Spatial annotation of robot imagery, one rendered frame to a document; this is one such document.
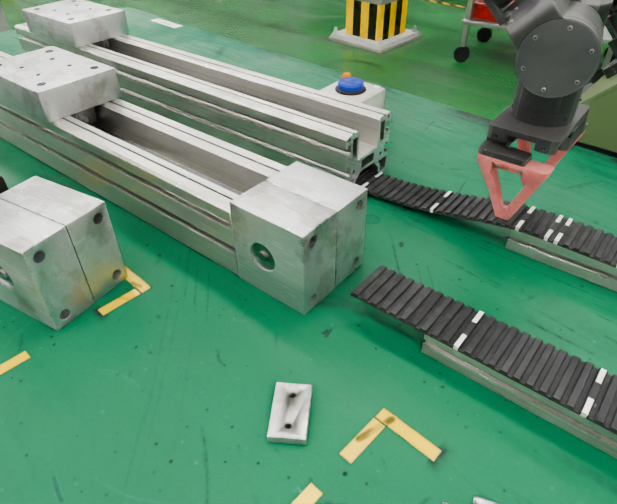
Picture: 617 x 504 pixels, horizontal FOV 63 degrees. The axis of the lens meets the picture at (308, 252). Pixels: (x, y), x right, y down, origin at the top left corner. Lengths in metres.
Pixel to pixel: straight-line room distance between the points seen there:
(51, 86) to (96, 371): 0.38
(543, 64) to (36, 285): 0.45
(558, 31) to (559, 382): 0.26
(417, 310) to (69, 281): 0.32
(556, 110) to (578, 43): 0.11
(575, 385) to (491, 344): 0.07
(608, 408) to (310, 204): 0.29
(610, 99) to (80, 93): 0.72
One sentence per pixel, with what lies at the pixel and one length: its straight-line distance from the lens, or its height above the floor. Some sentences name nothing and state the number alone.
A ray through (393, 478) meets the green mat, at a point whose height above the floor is 0.78.
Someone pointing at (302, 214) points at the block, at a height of 0.87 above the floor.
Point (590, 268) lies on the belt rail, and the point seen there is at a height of 0.79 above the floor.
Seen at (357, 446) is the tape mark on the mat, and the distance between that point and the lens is 0.41.
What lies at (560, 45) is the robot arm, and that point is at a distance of 0.43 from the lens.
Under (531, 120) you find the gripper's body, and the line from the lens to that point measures 0.53.
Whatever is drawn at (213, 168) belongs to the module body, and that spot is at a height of 0.84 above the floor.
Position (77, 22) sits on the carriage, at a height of 0.90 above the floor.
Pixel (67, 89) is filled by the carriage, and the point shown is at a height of 0.90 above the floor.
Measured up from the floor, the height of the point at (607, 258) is 0.81.
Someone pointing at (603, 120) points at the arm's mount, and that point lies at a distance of 0.86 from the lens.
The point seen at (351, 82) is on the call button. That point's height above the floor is 0.85.
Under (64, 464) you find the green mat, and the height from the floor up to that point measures 0.78.
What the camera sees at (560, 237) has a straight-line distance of 0.58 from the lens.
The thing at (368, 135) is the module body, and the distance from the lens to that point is 0.68.
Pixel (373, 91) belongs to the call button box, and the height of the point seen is 0.84.
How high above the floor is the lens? 1.13
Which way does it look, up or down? 39 degrees down
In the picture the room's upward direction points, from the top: 1 degrees counter-clockwise
